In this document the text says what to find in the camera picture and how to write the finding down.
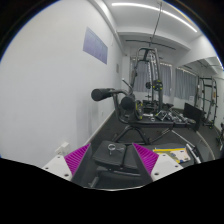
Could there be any white wall socket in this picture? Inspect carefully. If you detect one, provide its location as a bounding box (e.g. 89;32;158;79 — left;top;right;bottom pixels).
55;142;70;155

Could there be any black power rack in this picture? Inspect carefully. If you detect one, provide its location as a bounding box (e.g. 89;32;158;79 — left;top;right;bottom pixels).
194;77;218;129

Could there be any grey window curtain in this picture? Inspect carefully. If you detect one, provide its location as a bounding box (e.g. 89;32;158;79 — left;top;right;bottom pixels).
134;62;197;100

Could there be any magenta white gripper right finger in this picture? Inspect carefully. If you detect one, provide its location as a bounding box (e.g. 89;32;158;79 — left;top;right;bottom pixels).
133;143;183;182

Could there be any ceiling light strip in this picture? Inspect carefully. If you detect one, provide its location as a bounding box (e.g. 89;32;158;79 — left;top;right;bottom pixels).
111;2;198;33

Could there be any black box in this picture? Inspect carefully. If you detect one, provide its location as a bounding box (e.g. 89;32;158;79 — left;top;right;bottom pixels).
183;103;203;131

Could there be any multi-gym cable machine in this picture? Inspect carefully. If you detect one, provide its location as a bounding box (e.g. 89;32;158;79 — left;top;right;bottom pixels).
130;47;173;120

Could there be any metal barbell collar clamp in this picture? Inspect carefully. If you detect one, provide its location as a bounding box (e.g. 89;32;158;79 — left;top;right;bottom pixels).
107;144;116;155

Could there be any purple wall poster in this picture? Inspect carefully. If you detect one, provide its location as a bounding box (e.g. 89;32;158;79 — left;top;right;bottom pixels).
83;27;108;64

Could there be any yellow blue booklet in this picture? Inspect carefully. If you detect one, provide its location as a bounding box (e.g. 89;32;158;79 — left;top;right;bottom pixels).
153;147;191;164

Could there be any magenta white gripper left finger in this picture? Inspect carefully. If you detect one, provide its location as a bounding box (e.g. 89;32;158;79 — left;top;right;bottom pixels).
43;144;91;181

